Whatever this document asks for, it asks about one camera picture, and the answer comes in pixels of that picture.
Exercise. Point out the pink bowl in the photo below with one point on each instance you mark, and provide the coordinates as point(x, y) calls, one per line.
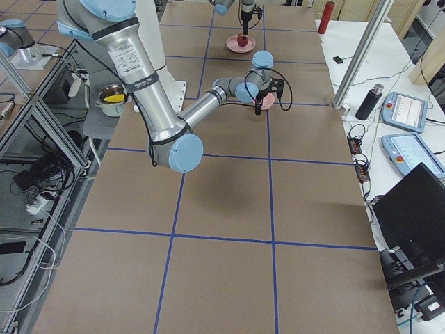
point(269, 100)

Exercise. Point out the black orange adapter box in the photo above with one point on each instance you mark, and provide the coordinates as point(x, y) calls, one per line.
point(355, 145)

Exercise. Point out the small black device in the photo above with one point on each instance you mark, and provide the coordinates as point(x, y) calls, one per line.
point(337, 60)

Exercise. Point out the lower teach pendant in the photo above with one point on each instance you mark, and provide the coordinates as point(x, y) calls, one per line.
point(406, 151)

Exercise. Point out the black thermos bottle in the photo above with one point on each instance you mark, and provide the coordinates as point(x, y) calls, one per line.
point(369, 102)

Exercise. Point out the white enamel pot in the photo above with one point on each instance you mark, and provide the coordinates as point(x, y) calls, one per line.
point(111, 100)

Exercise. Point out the pink plate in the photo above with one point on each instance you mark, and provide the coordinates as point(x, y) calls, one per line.
point(231, 44)

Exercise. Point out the aluminium frame post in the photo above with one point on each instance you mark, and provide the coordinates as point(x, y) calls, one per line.
point(364, 45)

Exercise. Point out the teach pendant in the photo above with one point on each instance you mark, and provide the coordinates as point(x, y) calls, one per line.
point(405, 112)
point(406, 151)

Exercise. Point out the red thermos bottle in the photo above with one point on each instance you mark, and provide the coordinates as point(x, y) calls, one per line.
point(326, 16)

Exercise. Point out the black monitor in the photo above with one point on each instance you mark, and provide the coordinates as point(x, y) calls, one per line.
point(411, 218)

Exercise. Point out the white power adapter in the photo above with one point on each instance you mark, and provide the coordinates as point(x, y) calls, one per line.
point(37, 205)

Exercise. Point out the upper teach pendant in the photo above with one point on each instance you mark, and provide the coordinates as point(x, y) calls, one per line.
point(405, 112)

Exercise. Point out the red yellow apple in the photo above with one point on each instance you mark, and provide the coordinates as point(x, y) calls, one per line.
point(242, 41)

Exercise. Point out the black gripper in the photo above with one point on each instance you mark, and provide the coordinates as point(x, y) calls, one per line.
point(262, 92)
point(246, 12)

